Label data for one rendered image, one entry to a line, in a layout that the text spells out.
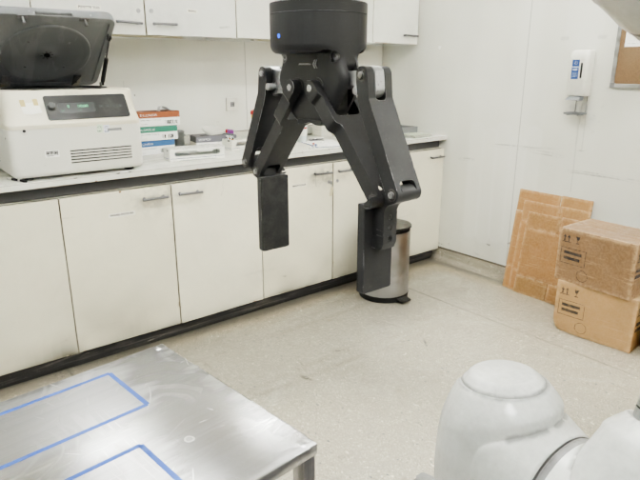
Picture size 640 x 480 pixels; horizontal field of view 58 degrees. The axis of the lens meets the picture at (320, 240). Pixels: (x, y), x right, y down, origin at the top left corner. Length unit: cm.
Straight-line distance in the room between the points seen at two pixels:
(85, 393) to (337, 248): 263
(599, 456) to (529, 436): 9
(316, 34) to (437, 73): 372
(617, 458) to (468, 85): 344
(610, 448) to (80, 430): 73
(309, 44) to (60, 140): 228
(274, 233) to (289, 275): 282
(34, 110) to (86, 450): 191
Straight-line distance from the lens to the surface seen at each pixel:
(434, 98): 416
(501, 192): 388
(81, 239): 275
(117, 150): 274
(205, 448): 91
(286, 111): 48
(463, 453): 79
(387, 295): 343
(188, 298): 304
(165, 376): 109
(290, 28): 44
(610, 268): 312
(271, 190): 53
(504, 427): 75
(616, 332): 323
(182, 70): 355
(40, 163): 266
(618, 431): 71
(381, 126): 41
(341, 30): 44
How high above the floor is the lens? 135
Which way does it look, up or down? 17 degrees down
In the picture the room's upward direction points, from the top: straight up
